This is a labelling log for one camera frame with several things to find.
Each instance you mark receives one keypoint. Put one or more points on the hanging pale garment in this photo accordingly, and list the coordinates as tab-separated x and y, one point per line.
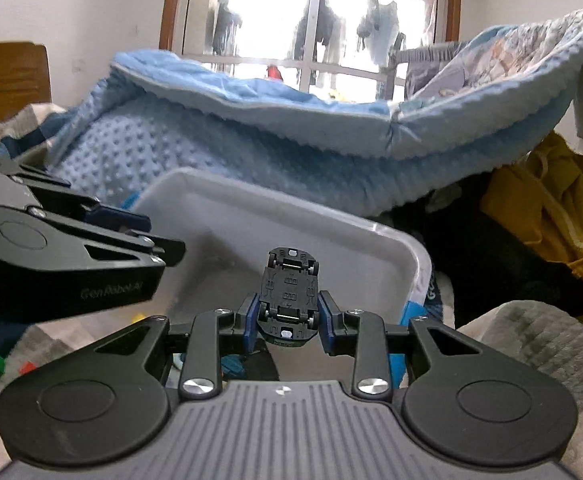
379	25

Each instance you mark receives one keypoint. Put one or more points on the white plastic container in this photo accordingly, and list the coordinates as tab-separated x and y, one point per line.
221	230

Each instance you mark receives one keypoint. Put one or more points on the black cloth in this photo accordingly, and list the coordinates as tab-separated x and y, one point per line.
496	265

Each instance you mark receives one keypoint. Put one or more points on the black toy car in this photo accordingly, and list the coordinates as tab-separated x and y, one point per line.
289	290

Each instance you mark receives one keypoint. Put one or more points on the hanging dark garment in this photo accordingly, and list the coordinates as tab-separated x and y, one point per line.
319	25

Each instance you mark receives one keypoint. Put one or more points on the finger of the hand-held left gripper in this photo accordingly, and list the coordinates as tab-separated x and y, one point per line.
169	250
121	220

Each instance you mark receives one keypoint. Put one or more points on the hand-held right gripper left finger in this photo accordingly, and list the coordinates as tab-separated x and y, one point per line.
251	325

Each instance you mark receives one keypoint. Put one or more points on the grey fleece blanket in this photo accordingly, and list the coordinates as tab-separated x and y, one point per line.
546	350

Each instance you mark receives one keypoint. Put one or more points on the yellow garment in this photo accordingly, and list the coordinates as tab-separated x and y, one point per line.
546	200

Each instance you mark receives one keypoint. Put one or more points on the light blue dotted blanket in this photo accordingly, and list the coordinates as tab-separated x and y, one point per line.
271	140

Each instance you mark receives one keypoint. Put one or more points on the window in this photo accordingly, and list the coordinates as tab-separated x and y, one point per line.
271	10

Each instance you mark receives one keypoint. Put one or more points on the small red cube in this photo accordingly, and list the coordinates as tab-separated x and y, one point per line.
29	368

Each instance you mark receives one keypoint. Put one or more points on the wooden headboard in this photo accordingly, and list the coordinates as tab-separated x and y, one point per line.
6	90

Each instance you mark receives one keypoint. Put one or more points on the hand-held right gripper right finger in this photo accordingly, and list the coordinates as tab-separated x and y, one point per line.
327	325

